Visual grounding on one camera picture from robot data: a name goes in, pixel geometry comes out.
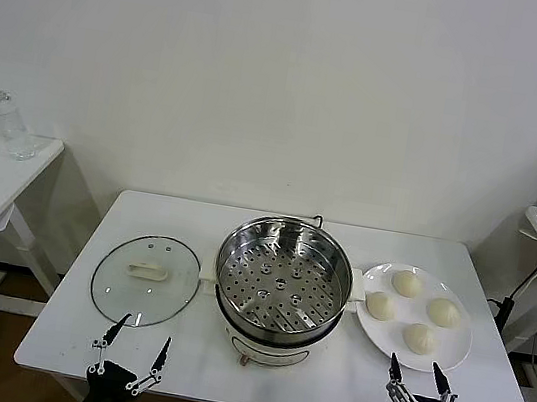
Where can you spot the white steamed baozi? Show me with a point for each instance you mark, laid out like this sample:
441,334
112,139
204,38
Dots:
443,312
408,284
420,338
380,306

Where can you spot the stainless steel steamer basket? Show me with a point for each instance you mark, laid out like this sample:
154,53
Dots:
242,242

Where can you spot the white round plate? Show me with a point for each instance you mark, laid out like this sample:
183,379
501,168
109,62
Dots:
451,349

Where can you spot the clear plastic water bottle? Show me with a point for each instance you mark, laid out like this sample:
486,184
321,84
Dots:
11,127

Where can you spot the steel steamer pot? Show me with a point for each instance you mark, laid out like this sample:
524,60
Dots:
266,350

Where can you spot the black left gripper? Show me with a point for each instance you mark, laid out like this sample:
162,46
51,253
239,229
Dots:
104,384

